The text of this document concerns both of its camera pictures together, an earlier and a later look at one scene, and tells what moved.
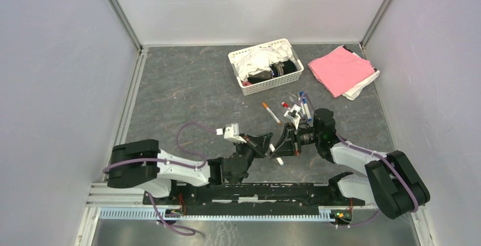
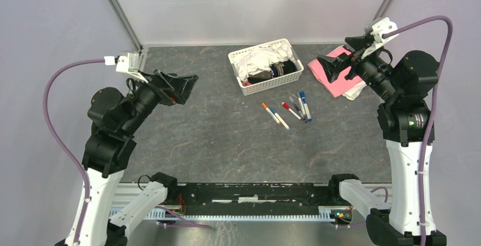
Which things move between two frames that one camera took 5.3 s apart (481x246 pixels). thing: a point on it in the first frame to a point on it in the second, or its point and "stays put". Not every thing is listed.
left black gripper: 258,147 to 173,88
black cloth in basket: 278,69 stays put
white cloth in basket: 261,58 stays put
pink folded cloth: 340,70 stays put
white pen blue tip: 278,158 to 274,111
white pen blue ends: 306,109 stays put
